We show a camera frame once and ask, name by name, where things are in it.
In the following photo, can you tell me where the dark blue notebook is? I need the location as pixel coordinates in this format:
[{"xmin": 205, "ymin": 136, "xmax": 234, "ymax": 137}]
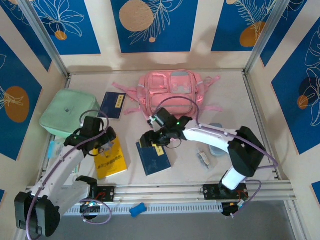
[
  {"xmin": 97, "ymin": 91, "xmax": 127, "ymax": 121},
  {"xmin": 135, "ymin": 141, "xmax": 173, "ymax": 177}
]

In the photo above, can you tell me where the yellow book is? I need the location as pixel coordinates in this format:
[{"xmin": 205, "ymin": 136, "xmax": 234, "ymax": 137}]
[{"xmin": 92, "ymin": 136, "xmax": 128, "ymax": 180}]

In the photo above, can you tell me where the pink student backpack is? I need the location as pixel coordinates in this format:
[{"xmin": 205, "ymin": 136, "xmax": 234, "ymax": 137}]
[{"xmin": 111, "ymin": 69, "xmax": 224, "ymax": 123}]

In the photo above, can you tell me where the blue lid pencil case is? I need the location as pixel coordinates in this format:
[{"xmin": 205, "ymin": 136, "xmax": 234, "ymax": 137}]
[{"xmin": 208, "ymin": 122, "xmax": 225, "ymax": 158}]

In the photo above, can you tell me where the light blue tissue pack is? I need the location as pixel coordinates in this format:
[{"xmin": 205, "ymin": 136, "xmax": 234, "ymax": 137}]
[{"xmin": 47, "ymin": 140, "xmax": 65, "ymax": 160}]

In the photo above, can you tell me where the mint green lunch bag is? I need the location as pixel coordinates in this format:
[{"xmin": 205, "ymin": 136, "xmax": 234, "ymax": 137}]
[{"xmin": 39, "ymin": 89, "xmax": 101, "ymax": 140}]

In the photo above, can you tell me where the blue bone-shaped object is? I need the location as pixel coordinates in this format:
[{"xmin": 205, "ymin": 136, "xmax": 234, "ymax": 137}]
[{"xmin": 129, "ymin": 202, "xmax": 147, "ymax": 218}]

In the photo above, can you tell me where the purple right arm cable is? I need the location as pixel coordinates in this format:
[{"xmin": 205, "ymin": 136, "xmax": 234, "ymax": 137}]
[{"xmin": 154, "ymin": 96, "xmax": 280, "ymax": 218}]

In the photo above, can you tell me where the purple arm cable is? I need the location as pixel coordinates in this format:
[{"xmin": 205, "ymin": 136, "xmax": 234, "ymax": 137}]
[
  {"xmin": 24, "ymin": 109, "xmax": 113, "ymax": 240},
  {"xmin": 154, "ymin": 96, "xmax": 280, "ymax": 218}
]

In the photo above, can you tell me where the aluminium mounting rail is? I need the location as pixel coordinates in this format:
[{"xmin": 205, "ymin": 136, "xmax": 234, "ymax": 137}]
[{"xmin": 21, "ymin": 181, "xmax": 297, "ymax": 205}]

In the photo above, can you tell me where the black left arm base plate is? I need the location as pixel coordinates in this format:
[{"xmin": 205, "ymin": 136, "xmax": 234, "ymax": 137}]
[{"xmin": 94, "ymin": 186, "xmax": 116, "ymax": 202}]

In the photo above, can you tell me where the small wired circuit board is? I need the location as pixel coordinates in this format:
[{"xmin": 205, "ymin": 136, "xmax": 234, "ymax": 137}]
[
  {"xmin": 79, "ymin": 201, "xmax": 102, "ymax": 216},
  {"xmin": 221, "ymin": 201, "xmax": 247, "ymax": 217}
]

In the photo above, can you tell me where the grey slotted cable duct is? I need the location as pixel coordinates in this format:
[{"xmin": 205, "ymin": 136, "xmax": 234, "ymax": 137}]
[{"xmin": 49, "ymin": 202, "xmax": 223, "ymax": 216}]

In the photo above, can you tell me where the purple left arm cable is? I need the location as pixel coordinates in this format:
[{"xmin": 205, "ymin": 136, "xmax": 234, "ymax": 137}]
[{"xmin": 24, "ymin": 109, "xmax": 113, "ymax": 240}]

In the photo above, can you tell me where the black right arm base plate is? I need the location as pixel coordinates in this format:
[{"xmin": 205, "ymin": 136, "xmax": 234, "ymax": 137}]
[{"xmin": 202, "ymin": 183, "xmax": 248, "ymax": 201}]

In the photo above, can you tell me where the aluminium frame post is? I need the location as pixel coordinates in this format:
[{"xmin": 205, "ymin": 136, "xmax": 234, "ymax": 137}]
[
  {"xmin": 244, "ymin": 0, "xmax": 292, "ymax": 75},
  {"xmin": 18, "ymin": 0, "xmax": 70, "ymax": 77}
]

